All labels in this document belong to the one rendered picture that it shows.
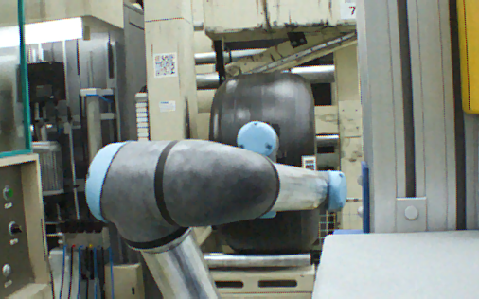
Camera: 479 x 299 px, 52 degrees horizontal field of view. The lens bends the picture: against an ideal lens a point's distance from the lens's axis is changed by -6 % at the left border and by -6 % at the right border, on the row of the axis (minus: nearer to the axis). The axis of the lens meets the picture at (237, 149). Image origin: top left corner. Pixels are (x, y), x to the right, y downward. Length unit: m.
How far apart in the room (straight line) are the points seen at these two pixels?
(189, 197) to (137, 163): 0.09
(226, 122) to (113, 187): 0.78
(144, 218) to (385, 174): 0.35
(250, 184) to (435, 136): 0.28
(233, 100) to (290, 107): 0.16
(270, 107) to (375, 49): 1.00
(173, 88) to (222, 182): 1.02
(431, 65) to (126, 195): 0.41
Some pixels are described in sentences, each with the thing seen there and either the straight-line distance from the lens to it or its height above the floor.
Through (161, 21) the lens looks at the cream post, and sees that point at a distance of 1.67.
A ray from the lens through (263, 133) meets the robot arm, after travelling 1.02.
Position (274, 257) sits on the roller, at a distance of 1.57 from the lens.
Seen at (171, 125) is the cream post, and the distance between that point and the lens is 1.64.
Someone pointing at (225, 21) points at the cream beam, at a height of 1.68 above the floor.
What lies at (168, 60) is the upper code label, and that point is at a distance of 1.65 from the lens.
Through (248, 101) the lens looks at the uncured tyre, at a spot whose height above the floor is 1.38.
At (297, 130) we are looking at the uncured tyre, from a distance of 1.41.
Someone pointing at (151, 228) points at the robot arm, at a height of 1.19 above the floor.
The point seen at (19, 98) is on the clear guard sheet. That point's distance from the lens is 1.47.
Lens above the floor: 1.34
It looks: 4 degrees down
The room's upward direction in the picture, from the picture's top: 3 degrees counter-clockwise
